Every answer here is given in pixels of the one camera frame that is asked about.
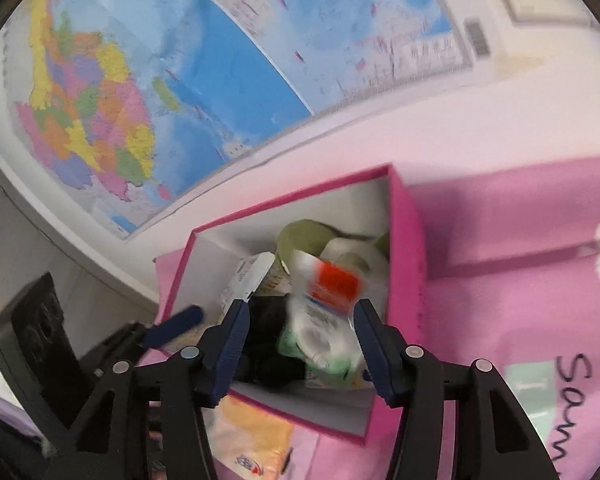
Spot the green white wipes pouch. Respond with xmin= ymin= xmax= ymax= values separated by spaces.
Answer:
xmin=278 ymin=250 xmax=370 ymax=391

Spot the pink bed sheet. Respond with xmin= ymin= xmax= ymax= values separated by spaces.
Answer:
xmin=155 ymin=157 xmax=600 ymax=479

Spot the white wet wipes pack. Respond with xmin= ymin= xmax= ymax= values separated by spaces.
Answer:
xmin=220 ymin=252 xmax=275 ymax=314

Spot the grey brown wardrobe door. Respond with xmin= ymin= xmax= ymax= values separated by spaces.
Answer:
xmin=0 ymin=168 xmax=157 ymax=352

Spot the black soft cloth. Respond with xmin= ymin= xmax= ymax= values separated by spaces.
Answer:
xmin=234 ymin=296 xmax=306 ymax=392

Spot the pastel tissue pack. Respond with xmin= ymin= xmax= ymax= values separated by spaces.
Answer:
xmin=202 ymin=396 xmax=294 ymax=479

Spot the pink cardboard box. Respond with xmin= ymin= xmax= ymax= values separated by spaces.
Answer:
xmin=159 ymin=166 xmax=426 ymax=443

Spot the purple cloth pile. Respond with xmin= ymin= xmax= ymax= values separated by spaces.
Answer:
xmin=0 ymin=397 xmax=43 ymax=439

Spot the wall map poster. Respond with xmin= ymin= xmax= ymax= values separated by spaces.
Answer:
xmin=4 ymin=0 xmax=493 ymax=238

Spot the green plush turtle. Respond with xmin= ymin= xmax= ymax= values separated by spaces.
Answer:
xmin=275 ymin=219 xmax=390 ymax=288

